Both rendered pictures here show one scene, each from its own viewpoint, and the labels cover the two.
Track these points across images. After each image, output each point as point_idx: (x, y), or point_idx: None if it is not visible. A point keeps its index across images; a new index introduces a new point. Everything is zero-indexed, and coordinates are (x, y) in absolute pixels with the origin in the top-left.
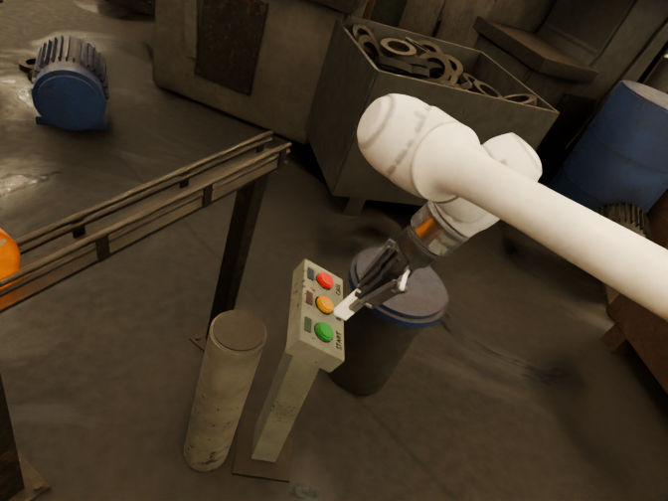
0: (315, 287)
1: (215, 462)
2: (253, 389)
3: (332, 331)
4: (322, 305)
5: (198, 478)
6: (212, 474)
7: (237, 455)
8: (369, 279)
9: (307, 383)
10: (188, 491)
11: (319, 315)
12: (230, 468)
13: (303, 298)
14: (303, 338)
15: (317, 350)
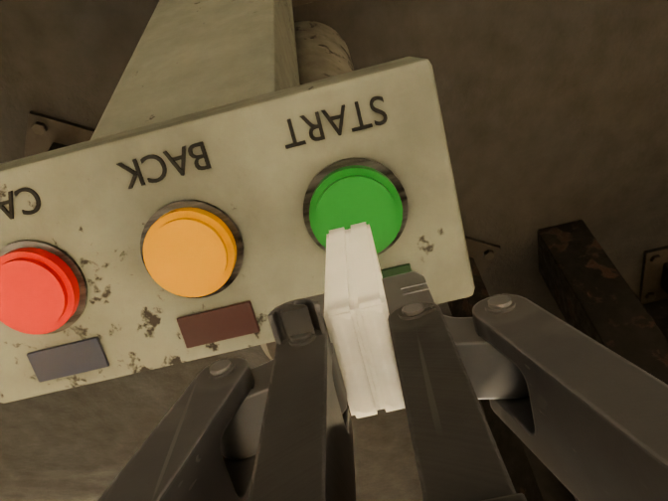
0: (125, 314)
1: (342, 45)
2: (124, 30)
3: (339, 184)
4: (224, 270)
5: (362, 52)
6: (346, 31)
7: (294, 1)
8: (355, 494)
9: (279, 23)
10: (389, 57)
11: (272, 252)
12: (322, 2)
13: (248, 344)
14: (460, 283)
15: (457, 200)
